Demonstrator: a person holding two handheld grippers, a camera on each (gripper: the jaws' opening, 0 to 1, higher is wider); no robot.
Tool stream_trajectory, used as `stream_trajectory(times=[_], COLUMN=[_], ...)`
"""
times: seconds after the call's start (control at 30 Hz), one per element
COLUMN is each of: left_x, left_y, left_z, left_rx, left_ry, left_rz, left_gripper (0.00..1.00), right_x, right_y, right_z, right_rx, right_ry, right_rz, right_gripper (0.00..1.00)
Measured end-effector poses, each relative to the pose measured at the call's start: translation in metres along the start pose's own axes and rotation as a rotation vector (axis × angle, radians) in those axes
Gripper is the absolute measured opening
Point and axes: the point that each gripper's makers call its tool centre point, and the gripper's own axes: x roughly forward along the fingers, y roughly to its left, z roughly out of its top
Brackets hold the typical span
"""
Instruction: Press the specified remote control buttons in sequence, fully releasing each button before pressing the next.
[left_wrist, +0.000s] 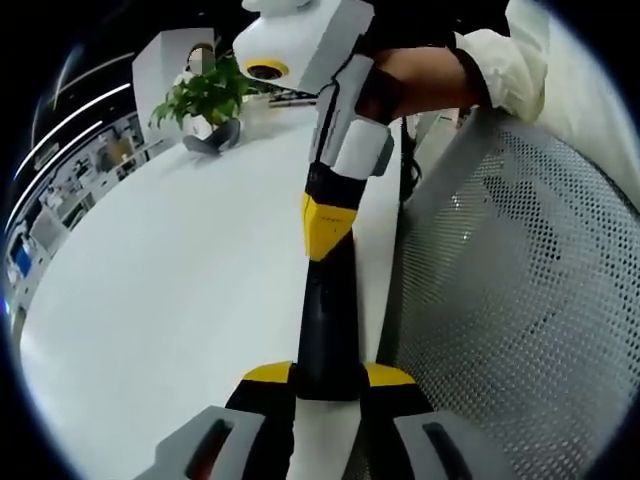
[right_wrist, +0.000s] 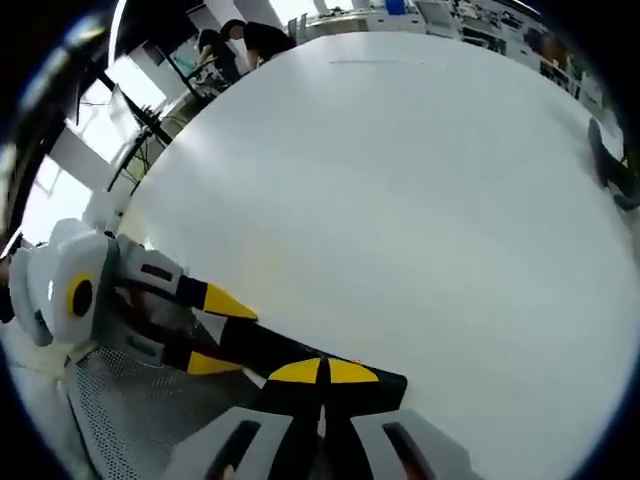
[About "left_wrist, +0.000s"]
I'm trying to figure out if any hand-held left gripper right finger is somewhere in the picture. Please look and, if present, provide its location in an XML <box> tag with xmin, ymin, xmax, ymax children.
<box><xmin>344</xmin><ymin>362</ymin><xmax>501</xmax><ymax>480</ymax></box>

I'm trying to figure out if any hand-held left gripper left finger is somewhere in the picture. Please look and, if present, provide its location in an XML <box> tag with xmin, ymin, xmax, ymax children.
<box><xmin>130</xmin><ymin>359</ymin><xmax>298</xmax><ymax>480</ymax></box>

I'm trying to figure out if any black remote control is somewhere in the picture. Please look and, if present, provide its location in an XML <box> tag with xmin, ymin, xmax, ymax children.
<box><xmin>297</xmin><ymin>234</ymin><xmax>364</xmax><ymax>402</ymax></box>

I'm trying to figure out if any person's right hand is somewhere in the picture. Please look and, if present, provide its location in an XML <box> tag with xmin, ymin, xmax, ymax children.
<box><xmin>356</xmin><ymin>46</ymin><xmax>485</xmax><ymax>120</ymax></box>

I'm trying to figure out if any green potted plant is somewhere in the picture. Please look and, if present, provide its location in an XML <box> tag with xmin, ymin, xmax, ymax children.
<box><xmin>148</xmin><ymin>53</ymin><xmax>254</xmax><ymax>142</ymax></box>

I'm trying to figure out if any grey mesh office chair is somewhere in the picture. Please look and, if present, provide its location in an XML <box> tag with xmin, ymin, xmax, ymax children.
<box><xmin>394</xmin><ymin>106</ymin><xmax>640</xmax><ymax>480</ymax></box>

